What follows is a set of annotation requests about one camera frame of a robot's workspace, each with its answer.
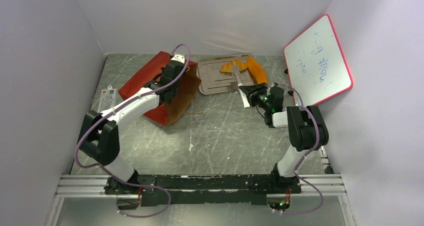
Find metal tongs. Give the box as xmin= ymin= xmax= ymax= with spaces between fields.
xmin=232 ymin=68 xmax=251 ymax=108

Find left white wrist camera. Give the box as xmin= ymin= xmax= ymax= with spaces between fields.
xmin=170 ymin=54 xmax=186 ymax=65

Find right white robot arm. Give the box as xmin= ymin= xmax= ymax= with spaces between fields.
xmin=238 ymin=83 xmax=329 ymax=193

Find red brown paper bag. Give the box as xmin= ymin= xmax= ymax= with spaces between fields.
xmin=117 ymin=51 xmax=204 ymax=127

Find orange fake bread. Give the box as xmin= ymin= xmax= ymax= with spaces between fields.
xmin=246 ymin=56 xmax=269 ymax=84

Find metal baking tray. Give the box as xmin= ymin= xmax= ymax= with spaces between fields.
xmin=196 ymin=53 xmax=249 ymax=95

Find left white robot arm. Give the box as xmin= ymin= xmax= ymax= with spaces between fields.
xmin=74 ymin=54 xmax=188 ymax=194

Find clear plastic package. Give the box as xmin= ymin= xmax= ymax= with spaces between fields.
xmin=97 ymin=85 xmax=117 ymax=112

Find aluminium rail frame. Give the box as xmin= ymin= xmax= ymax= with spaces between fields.
xmin=47 ymin=147 xmax=355 ymax=226

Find yellow fake bread slice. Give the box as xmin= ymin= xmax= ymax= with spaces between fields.
xmin=219 ymin=59 xmax=248 ymax=73

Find red framed whiteboard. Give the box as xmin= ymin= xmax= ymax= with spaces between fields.
xmin=283 ymin=14 xmax=354 ymax=106

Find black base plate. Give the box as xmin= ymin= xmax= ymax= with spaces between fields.
xmin=104 ymin=172 xmax=301 ymax=207

